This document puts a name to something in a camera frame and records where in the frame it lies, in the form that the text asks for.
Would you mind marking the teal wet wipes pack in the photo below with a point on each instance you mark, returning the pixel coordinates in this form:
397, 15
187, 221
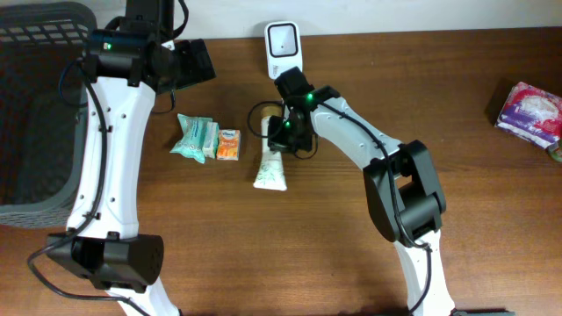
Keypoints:
191, 144

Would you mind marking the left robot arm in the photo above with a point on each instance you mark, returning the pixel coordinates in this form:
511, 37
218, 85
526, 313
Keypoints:
125, 66

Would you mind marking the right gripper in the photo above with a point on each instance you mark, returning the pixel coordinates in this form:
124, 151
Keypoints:
277, 143

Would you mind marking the green lid glass jar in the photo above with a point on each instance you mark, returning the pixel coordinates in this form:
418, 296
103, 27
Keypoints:
555, 151

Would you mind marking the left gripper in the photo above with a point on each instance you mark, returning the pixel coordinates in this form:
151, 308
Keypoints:
190, 74

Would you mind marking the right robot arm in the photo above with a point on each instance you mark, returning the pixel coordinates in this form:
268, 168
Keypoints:
404, 196

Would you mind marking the purple pink tissue pack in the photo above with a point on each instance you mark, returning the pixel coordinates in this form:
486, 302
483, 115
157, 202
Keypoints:
531, 114

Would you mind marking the white barcode scanner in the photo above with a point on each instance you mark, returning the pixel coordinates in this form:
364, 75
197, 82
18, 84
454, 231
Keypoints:
283, 47

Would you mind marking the small white green packet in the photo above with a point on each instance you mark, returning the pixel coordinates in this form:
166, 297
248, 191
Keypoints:
211, 140

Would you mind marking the dark grey plastic basket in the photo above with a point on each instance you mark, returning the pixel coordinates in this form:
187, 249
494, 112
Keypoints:
43, 127

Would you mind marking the small orange packet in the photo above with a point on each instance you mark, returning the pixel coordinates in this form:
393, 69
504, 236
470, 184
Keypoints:
229, 145

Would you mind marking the white cream tube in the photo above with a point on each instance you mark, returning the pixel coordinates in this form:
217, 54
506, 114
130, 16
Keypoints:
270, 175

